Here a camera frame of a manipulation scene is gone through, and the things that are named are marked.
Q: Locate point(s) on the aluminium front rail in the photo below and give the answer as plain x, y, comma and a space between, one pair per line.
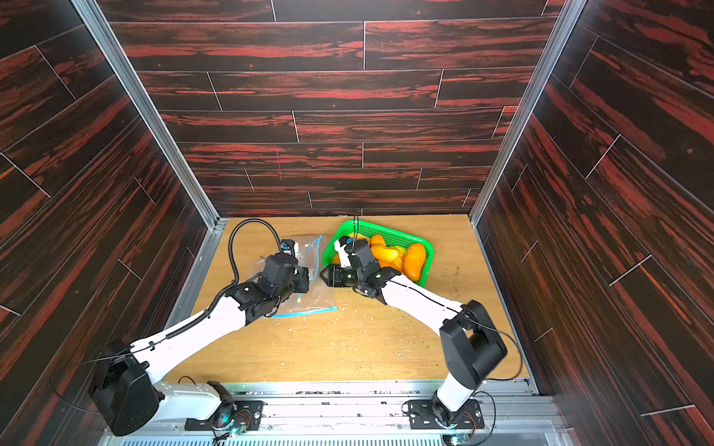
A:
370, 413

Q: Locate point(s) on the clear zip bag blue zipper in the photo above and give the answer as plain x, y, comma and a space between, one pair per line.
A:
320, 298

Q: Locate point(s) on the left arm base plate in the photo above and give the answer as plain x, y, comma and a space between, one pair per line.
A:
238, 418

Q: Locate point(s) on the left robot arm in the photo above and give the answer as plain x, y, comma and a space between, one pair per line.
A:
129, 387

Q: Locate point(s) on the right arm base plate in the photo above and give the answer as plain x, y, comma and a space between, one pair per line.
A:
426, 414

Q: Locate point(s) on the large orange mango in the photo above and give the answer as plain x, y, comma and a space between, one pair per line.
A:
414, 260

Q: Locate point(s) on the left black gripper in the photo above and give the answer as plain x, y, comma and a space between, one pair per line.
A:
301, 275

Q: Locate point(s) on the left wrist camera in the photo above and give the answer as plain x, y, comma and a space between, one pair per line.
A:
288, 247

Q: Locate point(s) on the yellow mango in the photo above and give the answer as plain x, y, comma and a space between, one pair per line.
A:
384, 253

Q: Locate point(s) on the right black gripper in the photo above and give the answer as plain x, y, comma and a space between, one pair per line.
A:
346, 268

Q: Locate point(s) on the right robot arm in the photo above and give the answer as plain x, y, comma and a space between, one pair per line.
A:
471, 344

